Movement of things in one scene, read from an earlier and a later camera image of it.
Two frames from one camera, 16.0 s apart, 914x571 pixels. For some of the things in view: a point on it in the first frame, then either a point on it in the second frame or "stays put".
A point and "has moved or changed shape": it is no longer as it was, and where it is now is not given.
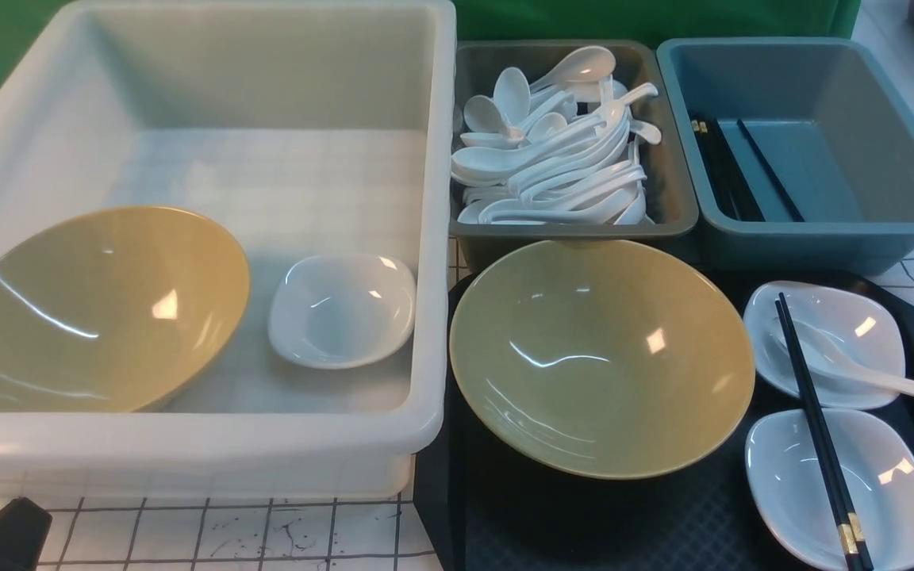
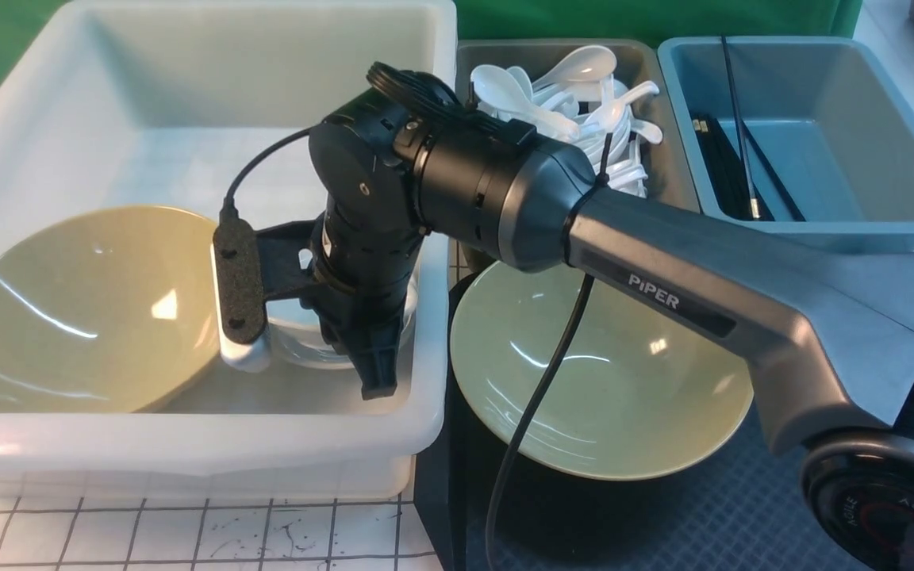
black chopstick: [863, 558] has moved or changed shape
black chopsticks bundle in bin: [732, 191] stays put
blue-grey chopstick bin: [800, 158] stays put
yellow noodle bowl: [608, 358] stays put
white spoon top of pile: [586, 64] stays put
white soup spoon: [824, 351] has moved or changed shape
